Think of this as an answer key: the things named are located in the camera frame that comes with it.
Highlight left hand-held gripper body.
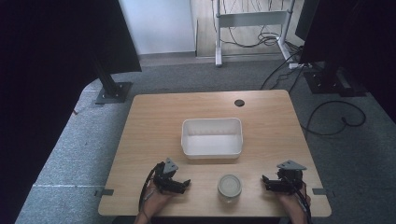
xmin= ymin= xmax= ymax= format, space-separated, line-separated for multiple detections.
xmin=151 ymin=157 xmax=180 ymax=194

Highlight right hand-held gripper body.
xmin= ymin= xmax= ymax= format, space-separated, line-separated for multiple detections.
xmin=276 ymin=160 xmax=308 ymax=196

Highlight glass jar with pale lid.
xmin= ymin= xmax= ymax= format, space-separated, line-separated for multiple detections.
xmin=217 ymin=174 xmax=243 ymax=203

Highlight white plastic bin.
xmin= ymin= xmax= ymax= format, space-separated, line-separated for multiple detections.
xmin=180 ymin=117 xmax=244 ymax=161

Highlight black stand with wide base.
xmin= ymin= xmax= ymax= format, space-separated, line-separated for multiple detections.
xmin=303 ymin=60 xmax=368 ymax=98

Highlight black curtain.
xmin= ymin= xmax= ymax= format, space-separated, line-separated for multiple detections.
xmin=0 ymin=0 xmax=143 ymax=224
xmin=294 ymin=0 xmax=396 ymax=124

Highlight right hand-held gripper cable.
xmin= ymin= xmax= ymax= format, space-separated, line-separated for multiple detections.
xmin=290 ymin=178 xmax=314 ymax=224

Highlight hand-held gripper cable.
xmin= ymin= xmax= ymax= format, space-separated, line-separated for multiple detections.
xmin=290 ymin=178 xmax=314 ymax=224
xmin=137 ymin=163 xmax=161 ymax=216

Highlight left hand-held gripper cable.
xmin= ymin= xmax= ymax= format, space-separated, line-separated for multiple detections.
xmin=137 ymin=163 xmax=161 ymax=216

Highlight grey table bracket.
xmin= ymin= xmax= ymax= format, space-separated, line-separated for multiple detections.
xmin=93 ymin=188 xmax=115 ymax=198
xmin=311 ymin=188 xmax=336 ymax=198

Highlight looped black floor cable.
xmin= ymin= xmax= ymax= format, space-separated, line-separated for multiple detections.
xmin=300 ymin=99 xmax=367 ymax=137

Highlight black stand with base plate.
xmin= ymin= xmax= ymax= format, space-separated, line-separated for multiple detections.
xmin=90 ymin=52 xmax=134 ymax=105

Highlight black cables under desk frame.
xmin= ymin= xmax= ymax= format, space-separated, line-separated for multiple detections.
xmin=218 ymin=0 xmax=292 ymax=49

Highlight white metal desk frame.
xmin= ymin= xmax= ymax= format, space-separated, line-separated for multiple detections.
xmin=212 ymin=0 xmax=297 ymax=68

